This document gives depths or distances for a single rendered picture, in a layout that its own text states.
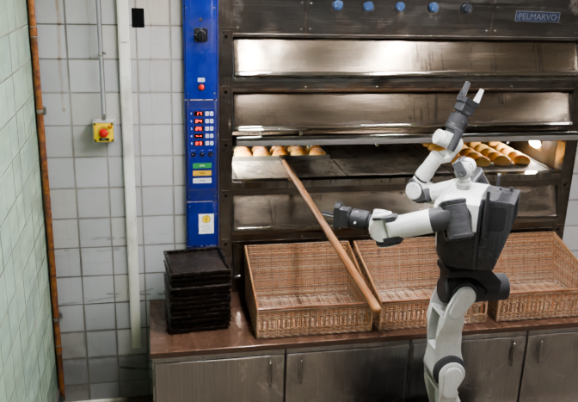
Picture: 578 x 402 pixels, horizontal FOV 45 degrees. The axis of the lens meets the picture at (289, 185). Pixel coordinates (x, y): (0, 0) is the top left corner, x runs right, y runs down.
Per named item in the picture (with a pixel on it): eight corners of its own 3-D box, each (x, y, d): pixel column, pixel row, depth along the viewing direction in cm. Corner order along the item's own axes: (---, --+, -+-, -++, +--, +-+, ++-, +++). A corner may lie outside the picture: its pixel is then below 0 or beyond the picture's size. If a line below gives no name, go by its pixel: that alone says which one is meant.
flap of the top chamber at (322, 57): (234, 77, 329) (232, 36, 329) (575, 77, 363) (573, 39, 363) (235, 75, 324) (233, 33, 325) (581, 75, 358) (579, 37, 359)
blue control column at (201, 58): (175, 254, 554) (169, -28, 489) (196, 253, 557) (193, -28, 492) (188, 395, 373) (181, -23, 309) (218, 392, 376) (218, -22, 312)
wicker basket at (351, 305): (242, 293, 362) (242, 244, 354) (346, 287, 373) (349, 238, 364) (255, 340, 317) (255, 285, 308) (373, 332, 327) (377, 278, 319)
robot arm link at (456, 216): (437, 239, 261) (474, 232, 256) (433, 239, 253) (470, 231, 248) (431, 209, 263) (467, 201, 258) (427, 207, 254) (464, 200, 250)
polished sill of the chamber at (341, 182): (230, 186, 352) (230, 178, 351) (554, 176, 386) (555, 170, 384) (231, 189, 346) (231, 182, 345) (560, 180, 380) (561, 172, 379)
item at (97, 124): (94, 139, 326) (93, 118, 323) (116, 139, 328) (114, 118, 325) (93, 143, 319) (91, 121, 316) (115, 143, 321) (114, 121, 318)
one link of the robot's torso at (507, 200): (513, 256, 290) (525, 174, 279) (501, 287, 260) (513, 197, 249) (442, 243, 301) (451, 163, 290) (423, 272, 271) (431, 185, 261)
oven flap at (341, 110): (233, 131, 337) (232, 90, 337) (568, 125, 371) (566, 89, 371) (234, 129, 332) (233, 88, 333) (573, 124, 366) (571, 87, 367)
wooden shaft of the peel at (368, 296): (382, 316, 219) (383, 307, 218) (372, 316, 218) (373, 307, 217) (286, 163, 379) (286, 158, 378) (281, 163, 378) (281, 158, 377)
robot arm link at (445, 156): (461, 136, 304) (444, 159, 310) (445, 128, 301) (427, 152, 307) (465, 144, 298) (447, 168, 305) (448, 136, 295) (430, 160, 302)
